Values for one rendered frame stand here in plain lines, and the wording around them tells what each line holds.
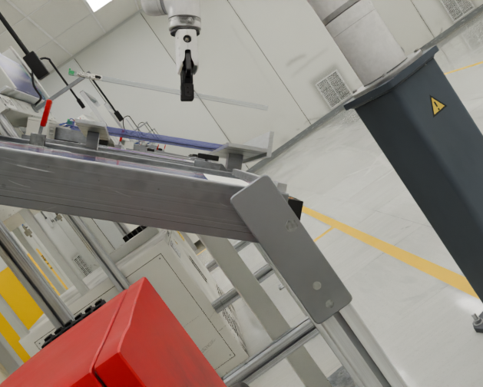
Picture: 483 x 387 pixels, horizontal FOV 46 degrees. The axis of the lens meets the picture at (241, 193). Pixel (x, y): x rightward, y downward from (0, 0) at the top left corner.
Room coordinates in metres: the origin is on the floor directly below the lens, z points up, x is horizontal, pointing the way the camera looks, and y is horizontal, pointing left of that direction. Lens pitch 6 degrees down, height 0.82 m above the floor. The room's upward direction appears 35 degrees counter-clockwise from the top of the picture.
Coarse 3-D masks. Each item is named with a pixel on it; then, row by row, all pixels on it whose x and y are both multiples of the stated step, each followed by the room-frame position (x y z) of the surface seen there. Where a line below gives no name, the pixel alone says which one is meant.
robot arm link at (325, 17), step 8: (312, 0) 1.34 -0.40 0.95; (320, 0) 1.33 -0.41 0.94; (328, 0) 1.32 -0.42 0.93; (336, 0) 1.31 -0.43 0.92; (344, 0) 1.31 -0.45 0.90; (352, 0) 1.31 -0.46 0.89; (320, 8) 1.34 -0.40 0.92; (328, 8) 1.33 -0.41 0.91; (336, 8) 1.32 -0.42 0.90; (344, 8) 1.31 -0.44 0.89; (320, 16) 1.36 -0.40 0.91; (328, 16) 1.34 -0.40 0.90; (336, 16) 1.32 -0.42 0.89
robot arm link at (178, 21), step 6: (174, 18) 1.44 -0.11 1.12; (180, 18) 1.44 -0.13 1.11; (186, 18) 1.44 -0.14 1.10; (192, 18) 1.44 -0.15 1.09; (198, 18) 1.46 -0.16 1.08; (168, 24) 1.47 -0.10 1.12; (174, 24) 1.44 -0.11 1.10; (180, 24) 1.44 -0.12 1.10; (186, 24) 1.44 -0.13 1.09; (192, 24) 1.44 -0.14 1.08; (198, 24) 1.45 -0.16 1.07
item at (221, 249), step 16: (208, 240) 1.51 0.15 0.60; (224, 240) 1.52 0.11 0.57; (224, 256) 1.51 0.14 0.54; (224, 272) 1.51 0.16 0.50; (240, 272) 1.51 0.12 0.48; (240, 288) 1.51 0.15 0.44; (256, 288) 1.52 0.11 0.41; (256, 304) 1.51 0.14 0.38; (272, 304) 1.52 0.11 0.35; (272, 320) 1.51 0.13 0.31; (272, 336) 1.51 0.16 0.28; (304, 352) 1.52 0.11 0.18; (304, 368) 1.51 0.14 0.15; (304, 384) 1.54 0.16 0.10; (320, 384) 1.51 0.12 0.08; (336, 384) 1.60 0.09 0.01; (352, 384) 1.55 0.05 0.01
